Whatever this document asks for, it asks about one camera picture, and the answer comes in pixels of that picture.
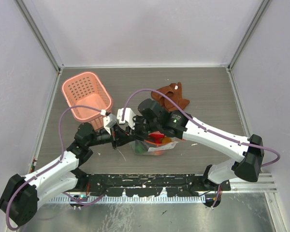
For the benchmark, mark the dark green lime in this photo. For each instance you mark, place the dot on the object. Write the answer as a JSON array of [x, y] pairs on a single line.
[[140, 148]]

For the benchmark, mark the brown cloth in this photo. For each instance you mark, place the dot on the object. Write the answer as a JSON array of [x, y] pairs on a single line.
[[174, 92]]

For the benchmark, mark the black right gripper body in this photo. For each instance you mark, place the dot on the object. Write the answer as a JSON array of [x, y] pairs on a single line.
[[142, 127]]

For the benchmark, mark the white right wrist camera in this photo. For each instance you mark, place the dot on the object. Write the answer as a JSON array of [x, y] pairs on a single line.
[[126, 116]]

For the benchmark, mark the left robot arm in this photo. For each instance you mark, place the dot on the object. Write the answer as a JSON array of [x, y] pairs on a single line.
[[24, 195]]

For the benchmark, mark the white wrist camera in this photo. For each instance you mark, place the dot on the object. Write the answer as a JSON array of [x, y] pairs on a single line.
[[108, 122], [126, 116]]

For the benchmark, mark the small yellow orange fruit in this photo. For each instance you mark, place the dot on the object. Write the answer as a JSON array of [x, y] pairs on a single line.
[[166, 140]]

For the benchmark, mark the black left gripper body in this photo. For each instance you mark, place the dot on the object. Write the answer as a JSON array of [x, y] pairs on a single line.
[[103, 137]]

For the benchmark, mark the white slotted cable duct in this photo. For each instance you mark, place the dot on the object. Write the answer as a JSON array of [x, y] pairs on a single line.
[[163, 198]]

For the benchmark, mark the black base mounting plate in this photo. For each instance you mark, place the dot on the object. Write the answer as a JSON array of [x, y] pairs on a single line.
[[145, 185]]

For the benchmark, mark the clear zip top bag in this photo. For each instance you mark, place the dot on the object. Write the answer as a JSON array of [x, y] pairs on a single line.
[[154, 149]]

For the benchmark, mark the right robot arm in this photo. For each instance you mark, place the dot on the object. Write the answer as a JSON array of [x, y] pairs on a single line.
[[246, 154]]

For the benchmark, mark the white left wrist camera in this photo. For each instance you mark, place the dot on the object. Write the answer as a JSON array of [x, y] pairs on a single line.
[[108, 122]]

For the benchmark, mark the red tomato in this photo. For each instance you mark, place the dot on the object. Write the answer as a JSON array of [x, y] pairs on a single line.
[[156, 137]]

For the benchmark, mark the aluminium frame rail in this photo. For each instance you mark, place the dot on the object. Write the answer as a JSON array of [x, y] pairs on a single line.
[[265, 183]]

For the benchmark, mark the pink plastic basket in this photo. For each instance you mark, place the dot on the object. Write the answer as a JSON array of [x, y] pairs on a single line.
[[87, 89]]

